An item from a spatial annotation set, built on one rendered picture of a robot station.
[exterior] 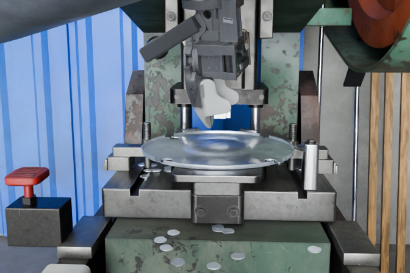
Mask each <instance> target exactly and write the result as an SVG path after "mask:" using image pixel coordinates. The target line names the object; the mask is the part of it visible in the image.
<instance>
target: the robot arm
mask: <svg viewBox="0 0 410 273"><path fill-rule="evenodd" d="M138 1H142V0H0V44H2V43H6V42H9V41H13V40H17V39H20V38H24V37H27V36H30V35H33V34H37V33H39V32H43V31H46V30H49V29H52V28H55V27H59V26H62V25H65V24H68V23H72V22H74V21H78V20H81V19H84V18H88V17H90V16H93V15H97V14H100V13H103V12H106V11H109V10H113V9H116V8H119V7H122V6H125V5H128V4H132V3H135V2H138ZM181 1H182V8H183V9H187V10H195V12H196V13H195V15H193V16H191V17H190V18H188V19H186V20H185V21H183V22H182V23H180V24H178V25H177V26H175V27H174V28H172V29H170V30H169V31H168V32H166V33H164V34H163V35H161V36H155V37H151V38H150V39H149V40H148V41H147V43H146V45H145V46H144V47H142V48H140V50H139V53H140V54H141V56H142V57H143V59H144V61H145V62H150V61H151V60H153V59H156V60H158V59H162V58H164V57H165V56H166V55H167V54H168V52H169V51H168V50H170V49H171V48H173V47H175V46H176V45H178V44H179V43H182V42H183V41H185V42H186V43H185V47H184V71H185V86H186V90H187V94H188V96H189V99H190V102H191V105H192V107H193V108H194V109H195V111H196V113H197V115H198V116H199V118H200V119H201V120H202V122H203V123H204V125H205V126H206V127H207V128H211V127H212V125H213V121H214V115H220V114H225V113H229V112H230V111H231V105H234V104H236V103H237V102H238V100H239V95H238V93H237V92H236V91H234V90H232V89H230V88H228V87H227V86H226V84H225V80H237V78H238V77H239V76H240V75H241V73H242V72H243V71H244V70H245V69H246V68H247V67H248V65H251V57H250V33H249V32H247V31H246V30H245V29H242V22H241V10H240V7H241V6H243V5H244V0H181ZM242 30H244V31H245V32H244V31H242Z"/></svg>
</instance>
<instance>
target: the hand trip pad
mask: <svg viewBox="0 0 410 273"><path fill-rule="evenodd" d="M47 177H49V169H48V168H47V167H22V168H18V169H16V170H14V171H13V172H11V173H10V174H8V175H6V176H5V177H4V181H5V184H6V185H8V186H23V187H24V197H26V198H28V197H33V196H34V185H38V184H39V183H41V182H42V181H44V179H46V178H47Z"/></svg>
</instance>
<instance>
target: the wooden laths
mask: <svg viewBox="0 0 410 273"><path fill-rule="evenodd" d="M379 77H380V73H371V75H370V124H369V172H368V198H367V236H368V238H369V239H370V241H371V242H372V243H373V245H374V246H375V242H376V195H377V170H378V124H379ZM359 91H360V87H354V131H353V184H352V211H351V221H356V220H357V194H358V143H359ZM409 98H410V73H401V87H400V130H399V151H398V194H397V237H396V260H395V273H405V244H406V203H407V181H408V140H409ZM393 99H394V73H384V119H383V165H382V189H381V234H380V264H379V271H380V273H389V233H390V189H391V166H392V122H393Z"/></svg>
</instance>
